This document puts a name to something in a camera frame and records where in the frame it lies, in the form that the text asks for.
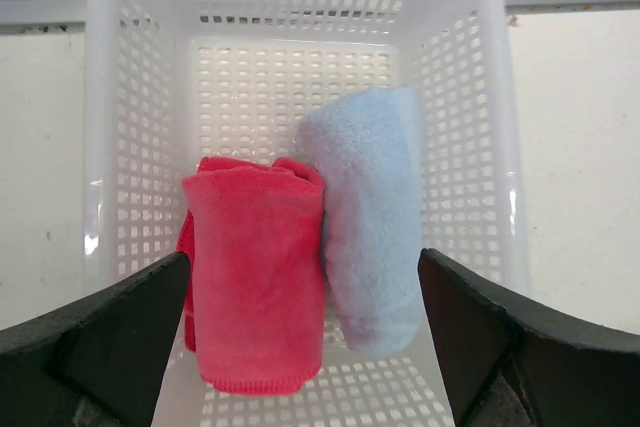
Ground light blue towel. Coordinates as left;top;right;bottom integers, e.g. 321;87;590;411
298;85;424;357

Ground pink towel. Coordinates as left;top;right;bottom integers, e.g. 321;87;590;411
177;157;326;396

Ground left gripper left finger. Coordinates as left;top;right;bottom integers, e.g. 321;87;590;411
1;252;191;426

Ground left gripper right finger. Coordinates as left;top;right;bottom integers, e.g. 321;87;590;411
418;249;639;426

